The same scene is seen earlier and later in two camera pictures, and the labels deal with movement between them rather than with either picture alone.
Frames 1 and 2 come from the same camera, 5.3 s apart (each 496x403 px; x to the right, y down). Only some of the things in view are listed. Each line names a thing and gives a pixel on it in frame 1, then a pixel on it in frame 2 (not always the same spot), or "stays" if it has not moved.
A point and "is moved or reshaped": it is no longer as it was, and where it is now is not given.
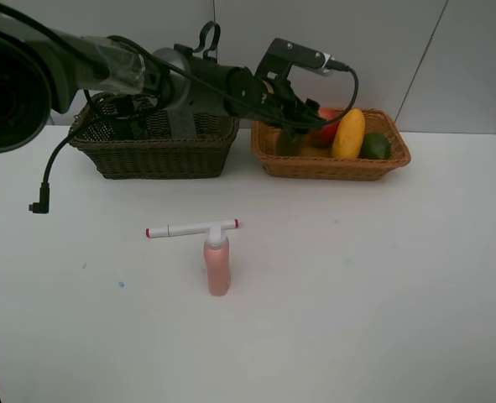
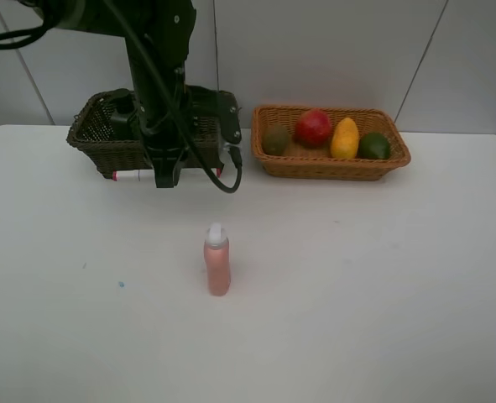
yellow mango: x=349 y=136 is moved or reshaped
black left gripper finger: x=310 y=115 -> x=167 y=171
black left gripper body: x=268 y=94 -> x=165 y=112
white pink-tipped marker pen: x=189 y=228 -> x=140 y=175
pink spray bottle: x=216 y=253 stays
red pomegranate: x=330 y=117 is moved or reshaped
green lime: x=375 y=146 stays
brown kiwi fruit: x=289 y=144 -> x=274 y=139
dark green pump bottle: x=127 y=124 stays
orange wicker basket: x=320 y=164 stays
